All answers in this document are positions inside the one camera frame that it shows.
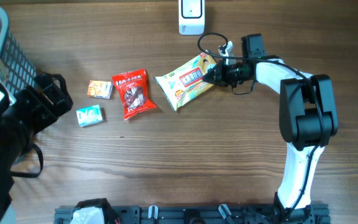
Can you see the small orange snack box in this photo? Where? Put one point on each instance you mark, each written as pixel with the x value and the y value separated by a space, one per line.
pixel 99 89

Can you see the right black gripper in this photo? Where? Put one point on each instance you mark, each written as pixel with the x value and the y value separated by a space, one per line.
pixel 220 78

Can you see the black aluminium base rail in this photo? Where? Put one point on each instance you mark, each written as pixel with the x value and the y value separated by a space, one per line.
pixel 197 214

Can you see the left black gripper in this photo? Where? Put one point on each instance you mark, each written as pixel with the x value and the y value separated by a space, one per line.
pixel 46 114

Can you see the red candy bag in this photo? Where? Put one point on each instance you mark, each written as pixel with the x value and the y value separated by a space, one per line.
pixel 133 91

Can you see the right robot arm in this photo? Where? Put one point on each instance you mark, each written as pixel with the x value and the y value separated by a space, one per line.
pixel 307 121

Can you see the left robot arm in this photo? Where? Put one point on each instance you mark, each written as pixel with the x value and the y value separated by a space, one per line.
pixel 15 141

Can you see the small teal white box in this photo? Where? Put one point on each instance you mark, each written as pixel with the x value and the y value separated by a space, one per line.
pixel 89 115

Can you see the white barcode scanner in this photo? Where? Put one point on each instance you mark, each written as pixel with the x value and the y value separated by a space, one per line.
pixel 191 17

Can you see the cream yellow snack bag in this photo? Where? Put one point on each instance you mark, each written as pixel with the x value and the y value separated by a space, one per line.
pixel 186 82

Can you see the dark grey plastic shopping basket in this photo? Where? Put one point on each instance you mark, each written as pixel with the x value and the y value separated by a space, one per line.
pixel 21 69

